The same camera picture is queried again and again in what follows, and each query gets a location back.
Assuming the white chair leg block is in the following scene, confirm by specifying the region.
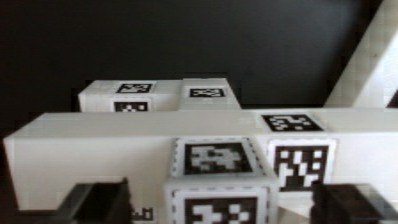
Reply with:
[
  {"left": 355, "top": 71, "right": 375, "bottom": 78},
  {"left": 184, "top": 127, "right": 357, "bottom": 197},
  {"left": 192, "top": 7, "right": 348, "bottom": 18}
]
[{"left": 78, "top": 80, "right": 181, "bottom": 112}]

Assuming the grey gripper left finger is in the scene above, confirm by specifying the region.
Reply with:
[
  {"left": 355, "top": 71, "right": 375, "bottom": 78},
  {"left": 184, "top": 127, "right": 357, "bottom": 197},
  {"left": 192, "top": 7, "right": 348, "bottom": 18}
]
[{"left": 35, "top": 179, "right": 133, "bottom": 224}]

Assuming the white tagged leg cube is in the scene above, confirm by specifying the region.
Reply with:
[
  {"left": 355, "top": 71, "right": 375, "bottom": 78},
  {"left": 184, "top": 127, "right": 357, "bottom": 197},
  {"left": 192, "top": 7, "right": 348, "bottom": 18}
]
[{"left": 163, "top": 136, "right": 279, "bottom": 224}]

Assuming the white chair back part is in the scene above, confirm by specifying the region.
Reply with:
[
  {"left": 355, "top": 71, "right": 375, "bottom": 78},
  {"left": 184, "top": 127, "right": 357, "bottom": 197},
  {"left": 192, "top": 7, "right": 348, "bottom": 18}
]
[{"left": 3, "top": 108, "right": 398, "bottom": 224}]

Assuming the white chair leg with tag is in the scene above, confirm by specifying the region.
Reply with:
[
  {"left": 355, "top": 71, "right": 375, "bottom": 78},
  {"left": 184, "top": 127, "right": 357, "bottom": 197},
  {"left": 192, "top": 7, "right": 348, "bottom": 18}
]
[{"left": 179, "top": 78, "right": 240, "bottom": 111}]

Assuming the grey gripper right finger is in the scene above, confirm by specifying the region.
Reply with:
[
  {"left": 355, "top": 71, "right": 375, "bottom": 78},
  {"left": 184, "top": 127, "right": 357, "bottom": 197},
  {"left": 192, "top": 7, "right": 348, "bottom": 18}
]
[{"left": 309, "top": 182, "right": 398, "bottom": 224}]

